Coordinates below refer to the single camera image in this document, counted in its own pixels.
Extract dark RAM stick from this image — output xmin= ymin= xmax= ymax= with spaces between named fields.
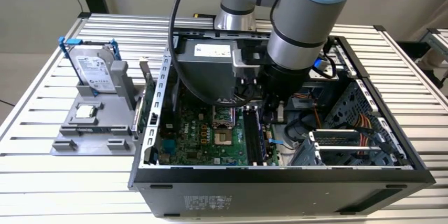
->
xmin=77 ymin=127 xmax=127 ymax=133
xmin=258 ymin=108 xmax=271 ymax=162

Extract black RAM slot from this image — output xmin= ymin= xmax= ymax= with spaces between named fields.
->
xmin=243 ymin=105 xmax=259 ymax=166

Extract grey power supply unit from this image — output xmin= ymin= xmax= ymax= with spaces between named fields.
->
xmin=174 ymin=39 xmax=242 ymax=104

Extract metal socket cover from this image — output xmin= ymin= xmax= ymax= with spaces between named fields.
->
xmin=213 ymin=105 xmax=235 ymax=129

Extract CPU socket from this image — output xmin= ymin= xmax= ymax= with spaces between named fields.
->
xmin=214 ymin=129 xmax=235 ymax=146

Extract metal disk bay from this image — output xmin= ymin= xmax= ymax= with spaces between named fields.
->
xmin=290 ymin=128 xmax=386 ymax=167

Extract green motherboard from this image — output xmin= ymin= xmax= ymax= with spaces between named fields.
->
xmin=159 ymin=102 xmax=282 ymax=167

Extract green graphics card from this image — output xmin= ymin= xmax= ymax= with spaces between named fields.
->
xmin=135 ymin=56 xmax=158 ymax=134

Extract black open PC case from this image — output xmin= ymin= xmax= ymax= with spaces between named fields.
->
xmin=129 ymin=26 xmax=438 ymax=218

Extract neighbouring slat table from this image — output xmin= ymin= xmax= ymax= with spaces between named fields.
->
xmin=415 ymin=27 xmax=448 ymax=91

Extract grey parts rack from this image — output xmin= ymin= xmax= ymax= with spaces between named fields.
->
xmin=49 ymin=60 xmax=147 ymax=157

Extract hard disk in blue carrier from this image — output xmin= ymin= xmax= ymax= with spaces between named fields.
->
xmin=58 ymin=37 xmax=122 ymax=95

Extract silver CPU chip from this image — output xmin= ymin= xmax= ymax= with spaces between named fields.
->
xmin=75 ymin=104 xmax=99 ymax=119

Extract silver gripper side bracket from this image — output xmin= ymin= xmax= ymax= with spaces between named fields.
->
xmin=278 ymin=100 xmax=287 ymax=124

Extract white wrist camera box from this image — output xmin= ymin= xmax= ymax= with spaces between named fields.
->
xmin=231 ymin=49 xmax=262 ymax=78

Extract orange wire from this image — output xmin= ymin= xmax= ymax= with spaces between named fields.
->
xmin=313 ymin=103 xmax=323 ymax=130

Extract thick black camera cable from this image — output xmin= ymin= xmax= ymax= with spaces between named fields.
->
xmin=170 ymin=0 xmax=261 ymax=107

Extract black coiled cable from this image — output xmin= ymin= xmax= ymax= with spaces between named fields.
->
xmin=285 ymin=118 xmax=315 ymax=145

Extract wire locking lever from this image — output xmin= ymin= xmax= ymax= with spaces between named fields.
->
xmin=231 ymin=106 xmax=245 ymax=128

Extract red yellow wire bundle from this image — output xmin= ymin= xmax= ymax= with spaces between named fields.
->
xmin=353 ymin=113 xmax=374 ymax=156

